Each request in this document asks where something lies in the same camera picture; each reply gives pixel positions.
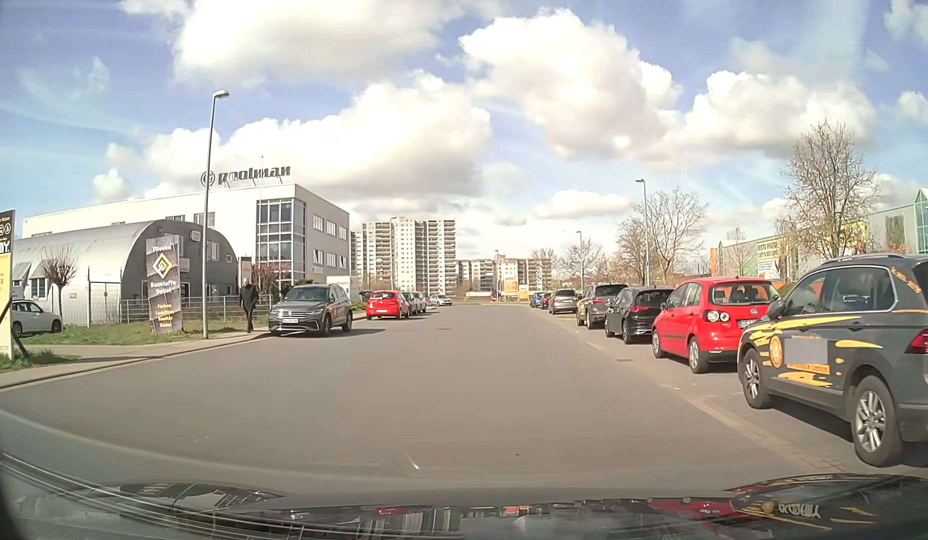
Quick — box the row of apartment buildings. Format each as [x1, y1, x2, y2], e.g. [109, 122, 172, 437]
[455, 254, 555, 295]

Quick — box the row of parked cars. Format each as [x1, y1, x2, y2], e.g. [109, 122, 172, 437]
[529, 288, 581, 315]
[402, 290, 454, 315]

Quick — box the white high-rise building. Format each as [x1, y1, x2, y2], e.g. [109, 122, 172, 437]
[350, 216, 458, 297]

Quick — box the grey asphalt road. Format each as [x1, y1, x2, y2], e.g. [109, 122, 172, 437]
[0, 303, 928, 500]

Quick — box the row of bare trees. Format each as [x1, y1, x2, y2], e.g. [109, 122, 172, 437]
[529, 217, 758, 290]

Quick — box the dark grey suv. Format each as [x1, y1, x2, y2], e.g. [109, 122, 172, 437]
[267, 283, 354, 338]

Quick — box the black car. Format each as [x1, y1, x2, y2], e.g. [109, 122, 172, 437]
[604, 285, 675, 345]

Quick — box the white and grey building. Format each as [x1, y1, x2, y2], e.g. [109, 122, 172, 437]
[21, 165, 353, 301]

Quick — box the person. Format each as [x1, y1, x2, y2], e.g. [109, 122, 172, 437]
[238, 278, 260, 334]

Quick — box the car's own bonnet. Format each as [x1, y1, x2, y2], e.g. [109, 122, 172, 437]
[0, 453, 928, 540]

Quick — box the red hatchback car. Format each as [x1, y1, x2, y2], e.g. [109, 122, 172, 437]
[650, 276, 780, 375]

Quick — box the metal fence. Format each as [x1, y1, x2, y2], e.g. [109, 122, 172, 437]
[85, 281, 278, 327]

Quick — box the dark standing banner sign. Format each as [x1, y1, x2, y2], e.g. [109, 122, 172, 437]
[144, 234, 185, 336]

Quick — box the white billboard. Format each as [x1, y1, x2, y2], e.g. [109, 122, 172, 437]
[754, 236, 785, 282]

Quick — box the grass verge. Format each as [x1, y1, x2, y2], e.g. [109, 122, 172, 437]
[0, 318, 274, 376]

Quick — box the grey arched hall building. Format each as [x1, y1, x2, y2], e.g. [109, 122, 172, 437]
[11, 219, 240, 327]

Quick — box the grey pavement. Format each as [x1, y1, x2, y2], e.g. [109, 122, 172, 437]
[0, 311, 368, 394]

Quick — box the grey car with yellow stripes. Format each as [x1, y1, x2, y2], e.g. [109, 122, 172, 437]
[737, 253, 928, 468]

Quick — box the small bare tree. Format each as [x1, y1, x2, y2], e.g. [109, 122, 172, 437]
[40, 246, 80, 320]

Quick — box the white car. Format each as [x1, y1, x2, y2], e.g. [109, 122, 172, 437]
[11, 299, 65, 339]

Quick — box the building with green glass front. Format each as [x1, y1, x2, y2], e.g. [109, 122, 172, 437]
[707, 187, 928, 282]

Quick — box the tall grey lamp post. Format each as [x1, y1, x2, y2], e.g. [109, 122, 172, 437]
[200, 90, 231, 340]

